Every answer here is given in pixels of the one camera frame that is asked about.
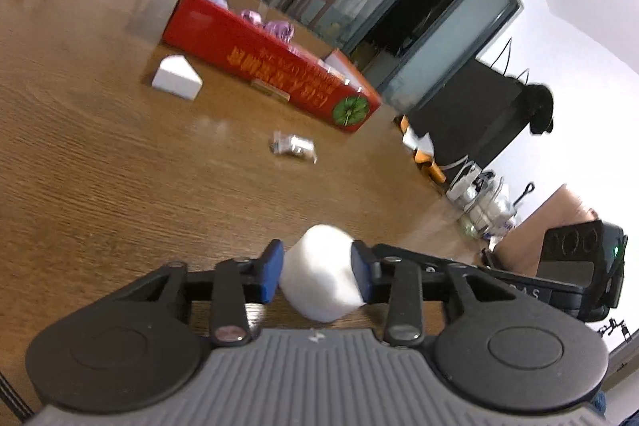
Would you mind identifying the small tan block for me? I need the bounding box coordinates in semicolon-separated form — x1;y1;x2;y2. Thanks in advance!
251;79;291;101

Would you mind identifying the black fabric panel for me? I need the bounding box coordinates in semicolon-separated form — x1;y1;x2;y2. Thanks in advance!
408;55;556;168

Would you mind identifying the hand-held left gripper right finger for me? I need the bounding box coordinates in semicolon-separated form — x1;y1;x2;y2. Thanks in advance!
351;242;488;348

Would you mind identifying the crumpled silver wrapper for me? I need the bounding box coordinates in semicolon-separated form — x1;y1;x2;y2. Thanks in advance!
270;131;319;165

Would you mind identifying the white foam wedge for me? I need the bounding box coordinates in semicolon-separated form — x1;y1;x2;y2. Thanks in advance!
151;54;204;101

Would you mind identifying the pink crinkled plastic bag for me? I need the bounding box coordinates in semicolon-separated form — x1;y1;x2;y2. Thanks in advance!
240;9;296;44

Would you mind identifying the white foam block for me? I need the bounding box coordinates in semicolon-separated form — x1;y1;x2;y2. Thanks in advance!
278;224;366;323

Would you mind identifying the white cloth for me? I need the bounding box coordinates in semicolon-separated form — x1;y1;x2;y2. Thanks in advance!
402;129;436;153

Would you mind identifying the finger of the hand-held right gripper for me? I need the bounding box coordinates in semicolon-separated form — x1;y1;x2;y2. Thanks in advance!
373;243;586;308

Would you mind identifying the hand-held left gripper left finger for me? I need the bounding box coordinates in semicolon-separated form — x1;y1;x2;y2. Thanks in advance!
124;239;285;348

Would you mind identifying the red cardboard box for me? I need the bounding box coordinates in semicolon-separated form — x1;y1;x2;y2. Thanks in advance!
161;0;384;135

